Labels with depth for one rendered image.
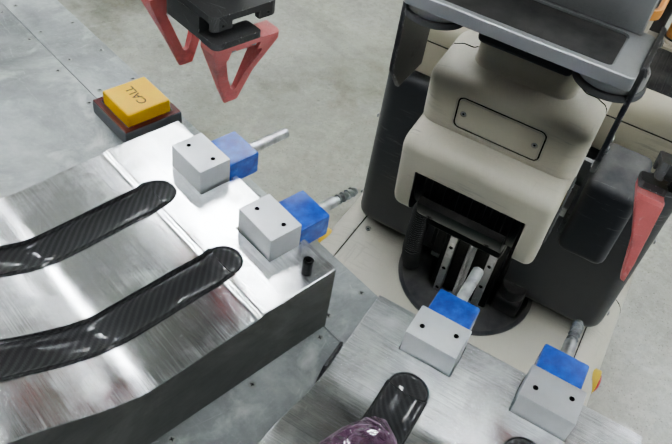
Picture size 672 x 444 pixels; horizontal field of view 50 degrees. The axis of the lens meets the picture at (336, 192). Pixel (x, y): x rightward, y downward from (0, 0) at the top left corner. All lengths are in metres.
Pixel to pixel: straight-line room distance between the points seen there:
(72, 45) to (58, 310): 0.54
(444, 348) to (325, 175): 1.46
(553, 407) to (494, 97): 0.43
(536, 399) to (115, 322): 0.36
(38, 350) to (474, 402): 0.36
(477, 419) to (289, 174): 1.49
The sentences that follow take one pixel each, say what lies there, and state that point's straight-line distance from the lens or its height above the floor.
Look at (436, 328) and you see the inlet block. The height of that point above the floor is 0.88.
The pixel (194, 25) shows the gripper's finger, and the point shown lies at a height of 1.09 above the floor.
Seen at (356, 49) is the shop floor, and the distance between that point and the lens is 2.62.
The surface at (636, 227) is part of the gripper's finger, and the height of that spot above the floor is 1.04.
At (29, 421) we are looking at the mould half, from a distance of 0.56.
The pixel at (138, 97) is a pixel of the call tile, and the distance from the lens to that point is 0.93.
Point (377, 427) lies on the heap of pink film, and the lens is 0.59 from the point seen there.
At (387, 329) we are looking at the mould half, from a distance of 0.68.
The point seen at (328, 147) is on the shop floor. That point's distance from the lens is 2.17.
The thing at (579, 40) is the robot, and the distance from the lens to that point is 0.78.
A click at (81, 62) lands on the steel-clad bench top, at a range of 1.06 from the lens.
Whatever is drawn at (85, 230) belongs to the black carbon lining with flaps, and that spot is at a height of 0.88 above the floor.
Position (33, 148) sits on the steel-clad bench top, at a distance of 0.93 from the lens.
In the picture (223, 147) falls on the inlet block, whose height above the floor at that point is 0.90.
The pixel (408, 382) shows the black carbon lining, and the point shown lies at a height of 0.85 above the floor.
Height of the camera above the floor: 1.40
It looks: 44 degrees down
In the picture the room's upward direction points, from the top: 10 degrees clockwise
